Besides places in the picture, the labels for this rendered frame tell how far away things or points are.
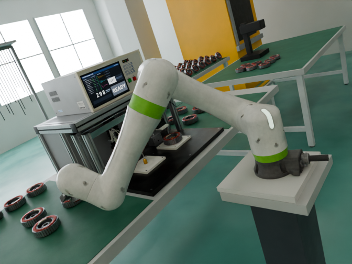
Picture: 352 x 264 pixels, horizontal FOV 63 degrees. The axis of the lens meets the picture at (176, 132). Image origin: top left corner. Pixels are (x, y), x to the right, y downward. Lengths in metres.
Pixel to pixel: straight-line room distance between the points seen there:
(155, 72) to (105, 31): 8.86
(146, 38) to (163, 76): 4.72
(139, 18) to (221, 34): 1.54
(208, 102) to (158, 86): 0.29
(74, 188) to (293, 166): 0.74
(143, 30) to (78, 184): 4.75
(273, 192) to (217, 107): 0.37
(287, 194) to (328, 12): 5.52
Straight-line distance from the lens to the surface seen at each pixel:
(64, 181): 1.00
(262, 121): 1.01
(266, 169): 1.09
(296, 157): 1.08
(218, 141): 1.56
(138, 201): 1.27
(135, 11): 5.57
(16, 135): 7.98
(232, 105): 1.14
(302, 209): 1.01
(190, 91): 1.09
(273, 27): 6.64
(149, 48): 5.58
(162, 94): 0.89
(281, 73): 2.67
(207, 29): 5.12
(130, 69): 1.65
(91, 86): 1.49
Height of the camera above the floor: 1.36
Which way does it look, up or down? 19 degrees down
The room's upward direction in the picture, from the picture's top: 19 degrees counter-clockwise
